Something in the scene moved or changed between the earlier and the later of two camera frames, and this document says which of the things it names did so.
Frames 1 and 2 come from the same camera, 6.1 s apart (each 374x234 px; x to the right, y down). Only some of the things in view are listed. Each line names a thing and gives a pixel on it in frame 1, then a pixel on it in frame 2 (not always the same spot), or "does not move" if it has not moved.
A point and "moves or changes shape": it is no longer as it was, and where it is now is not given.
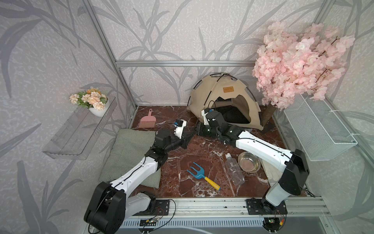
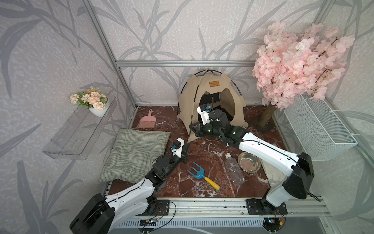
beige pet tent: x=229 y=94 moves or changes shape
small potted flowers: x=93 y=99 does not move
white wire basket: x=321 y=134 does not move
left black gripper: x=186 y=136 -> x=184 y=153
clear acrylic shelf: x=75 y=137 does not move
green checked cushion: x=131 y=146 does not move
